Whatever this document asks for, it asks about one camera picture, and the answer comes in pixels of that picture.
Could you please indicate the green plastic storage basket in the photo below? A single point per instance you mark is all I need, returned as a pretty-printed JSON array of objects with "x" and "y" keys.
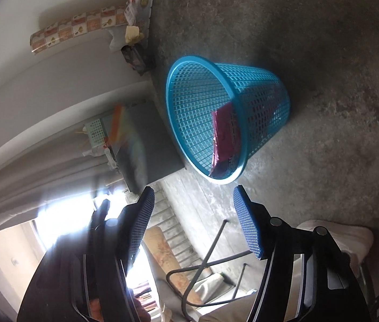
[{"x": 95, "y": 132}]

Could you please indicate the shrink-wrapped water bottle pack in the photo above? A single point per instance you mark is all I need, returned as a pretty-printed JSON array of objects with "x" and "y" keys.
[{"x": 142, "y": 0}]

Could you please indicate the dark snack bag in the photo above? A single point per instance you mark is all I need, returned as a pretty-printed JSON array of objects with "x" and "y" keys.
[{"x": 136, "y": 58}]

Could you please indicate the pink snack bag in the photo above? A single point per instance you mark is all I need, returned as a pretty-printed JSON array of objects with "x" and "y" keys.
[{"x": 224, "y": 134}]

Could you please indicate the white plastic bag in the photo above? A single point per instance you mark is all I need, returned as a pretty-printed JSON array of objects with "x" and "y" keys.
[{"x": 116, "y": 40}]

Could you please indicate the grey cabinet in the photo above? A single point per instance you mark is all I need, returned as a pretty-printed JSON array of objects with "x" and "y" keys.
[{"x": 149, "y": 147}]

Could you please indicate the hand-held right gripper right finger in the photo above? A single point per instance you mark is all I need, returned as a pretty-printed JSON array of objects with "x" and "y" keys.
[{"x": 248, "y": 228}]

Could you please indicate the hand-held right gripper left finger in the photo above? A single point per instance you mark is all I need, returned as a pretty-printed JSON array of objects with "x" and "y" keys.
[{"x": 139, "y": 228}]

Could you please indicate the blue plastic mesh basket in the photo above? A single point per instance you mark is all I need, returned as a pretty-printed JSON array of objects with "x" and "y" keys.
[{"x": 193, "y": 107}]

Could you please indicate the yellow paper bag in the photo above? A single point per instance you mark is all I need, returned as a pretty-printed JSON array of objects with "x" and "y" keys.
[{"x": 134, "y": 34}]

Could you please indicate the beige window curtain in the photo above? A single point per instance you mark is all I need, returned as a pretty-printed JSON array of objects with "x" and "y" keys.
[{"x": 42, "y": 187}]

